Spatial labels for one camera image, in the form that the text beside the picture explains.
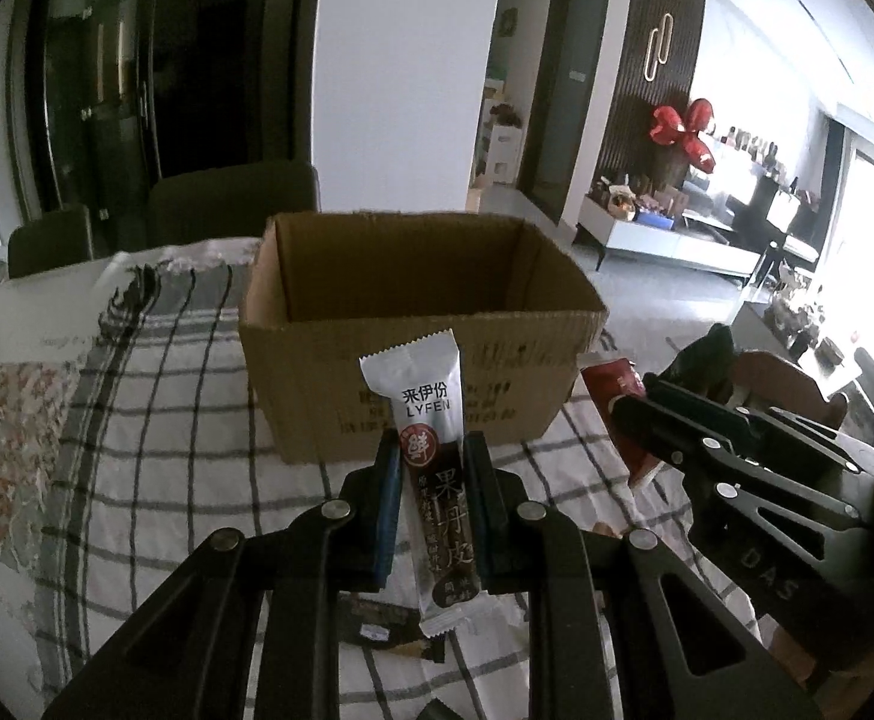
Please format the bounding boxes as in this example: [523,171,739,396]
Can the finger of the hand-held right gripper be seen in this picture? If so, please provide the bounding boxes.
[645,381,874,473]
[609,396,866,533]

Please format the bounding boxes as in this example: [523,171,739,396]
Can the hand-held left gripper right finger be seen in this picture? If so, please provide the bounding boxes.
[465,431,828,720]

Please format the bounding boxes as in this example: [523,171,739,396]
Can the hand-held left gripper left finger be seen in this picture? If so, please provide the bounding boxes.
[39,431,400,720]

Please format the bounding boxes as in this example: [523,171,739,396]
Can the red brown snack bag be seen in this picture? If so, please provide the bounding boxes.
[579,360,667,488]

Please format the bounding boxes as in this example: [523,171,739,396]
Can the white brown snack bar packet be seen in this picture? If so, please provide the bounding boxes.
[360,328,490,638]

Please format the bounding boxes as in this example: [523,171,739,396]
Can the brown cardboard box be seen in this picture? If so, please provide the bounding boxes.
[238,210,609,466]

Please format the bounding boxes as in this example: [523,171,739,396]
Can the black jacket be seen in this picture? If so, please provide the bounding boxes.
[662,322,738,406]

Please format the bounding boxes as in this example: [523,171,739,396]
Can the brown wooden chair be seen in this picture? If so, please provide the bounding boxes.
[729,351,851,428]

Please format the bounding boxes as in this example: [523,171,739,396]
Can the black snack packet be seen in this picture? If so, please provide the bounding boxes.
[336,592,445,665]

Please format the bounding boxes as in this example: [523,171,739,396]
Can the dark coffee table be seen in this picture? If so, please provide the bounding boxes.
[737,270,874,391]

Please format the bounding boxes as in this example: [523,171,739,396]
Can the white television cabinet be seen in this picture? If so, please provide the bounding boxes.
[587,199,764,286]

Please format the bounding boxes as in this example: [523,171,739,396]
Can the checked grey white tablecloth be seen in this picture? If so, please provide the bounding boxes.
[32,240,806,720]

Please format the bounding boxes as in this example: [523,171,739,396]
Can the red foil balloon bunch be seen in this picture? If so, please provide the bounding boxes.
[648,97,717,172]

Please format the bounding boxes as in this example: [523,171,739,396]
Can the white hallway shelf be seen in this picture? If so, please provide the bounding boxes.
[480,75,526,187]

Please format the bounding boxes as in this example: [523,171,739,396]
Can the dark room door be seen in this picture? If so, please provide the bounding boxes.
[519,0,612,224]

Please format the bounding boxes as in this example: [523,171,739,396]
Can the dark upholstered dining chair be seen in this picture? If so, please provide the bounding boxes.
[5,204,97,278]
[146,161,322,248]

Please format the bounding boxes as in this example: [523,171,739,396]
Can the floral table mat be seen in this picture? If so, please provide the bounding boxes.
[0,360,85,563]

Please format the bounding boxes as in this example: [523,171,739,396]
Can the dark glass sliding door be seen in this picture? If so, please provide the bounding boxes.
[9,0,319,230]

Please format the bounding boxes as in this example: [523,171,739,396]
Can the looped wall light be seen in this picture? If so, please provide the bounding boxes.
[643,13,677,81]

